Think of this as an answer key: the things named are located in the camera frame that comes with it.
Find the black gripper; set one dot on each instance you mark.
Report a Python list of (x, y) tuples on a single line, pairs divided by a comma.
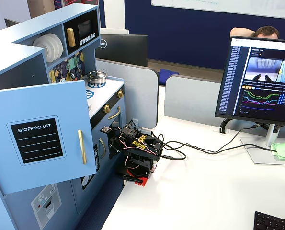
[(114, 144)]

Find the red black arm base clamp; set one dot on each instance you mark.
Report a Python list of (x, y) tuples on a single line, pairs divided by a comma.
[(142, 178)]

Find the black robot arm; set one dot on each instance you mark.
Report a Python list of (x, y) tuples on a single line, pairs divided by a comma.
[(142, 153)]

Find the silver pot lid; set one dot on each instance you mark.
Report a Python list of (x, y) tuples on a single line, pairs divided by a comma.
[(96, 74)]

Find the gold stove knob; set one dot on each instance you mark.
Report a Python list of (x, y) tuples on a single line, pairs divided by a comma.
[(120, 94), (106, 109)]

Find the grey desk divider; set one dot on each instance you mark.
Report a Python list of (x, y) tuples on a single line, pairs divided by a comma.
[(192, 98), (137, 95)]

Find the silver toy pot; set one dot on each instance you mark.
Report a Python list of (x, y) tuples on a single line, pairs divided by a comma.
[(98, 79)]

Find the hanging toy spoon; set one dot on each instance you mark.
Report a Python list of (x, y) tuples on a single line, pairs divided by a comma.
[(72, 75)]

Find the blue shopping list door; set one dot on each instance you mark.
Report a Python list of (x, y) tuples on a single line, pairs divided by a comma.
[(44, 100)]

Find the hanging toy spatula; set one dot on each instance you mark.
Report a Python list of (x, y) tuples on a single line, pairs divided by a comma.
[(62, 80)]

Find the blue chair seat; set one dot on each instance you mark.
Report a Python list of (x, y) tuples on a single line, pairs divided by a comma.
[(168, 73)]

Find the black Dell monitor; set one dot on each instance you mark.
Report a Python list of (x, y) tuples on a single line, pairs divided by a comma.
[(125, 50)]

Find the white toy plate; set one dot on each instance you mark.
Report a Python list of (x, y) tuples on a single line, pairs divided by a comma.
[(60, 45), (40, 45), (54, 49)]

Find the white monitor back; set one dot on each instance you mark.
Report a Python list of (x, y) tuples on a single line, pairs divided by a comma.
[(114, 31)]

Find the blue toy kitchen unit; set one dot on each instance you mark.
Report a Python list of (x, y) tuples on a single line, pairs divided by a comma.
[(25, 36)]

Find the silver monitor stand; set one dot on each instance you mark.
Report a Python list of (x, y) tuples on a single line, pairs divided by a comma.
[(264, 153)]

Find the black computer monitor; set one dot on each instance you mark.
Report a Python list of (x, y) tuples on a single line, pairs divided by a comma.
[(259, 79)]

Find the dark monitor behind kitchen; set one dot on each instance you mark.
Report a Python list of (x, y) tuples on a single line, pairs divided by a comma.
[(10, 22)]

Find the green cloth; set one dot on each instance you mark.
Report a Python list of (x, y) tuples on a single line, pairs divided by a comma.
[(284, 151)]

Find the black keyboard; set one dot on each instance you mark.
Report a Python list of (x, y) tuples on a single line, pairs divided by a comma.
[(271, 221)]

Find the white whiteboard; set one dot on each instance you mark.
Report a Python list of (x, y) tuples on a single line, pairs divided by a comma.
[(228, 6)]

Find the man with dark hair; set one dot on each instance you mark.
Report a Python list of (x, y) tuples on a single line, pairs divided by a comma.
[(266, 32)]

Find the small wrist camera board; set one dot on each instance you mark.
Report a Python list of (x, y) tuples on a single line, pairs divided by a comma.
[(106, 129)]

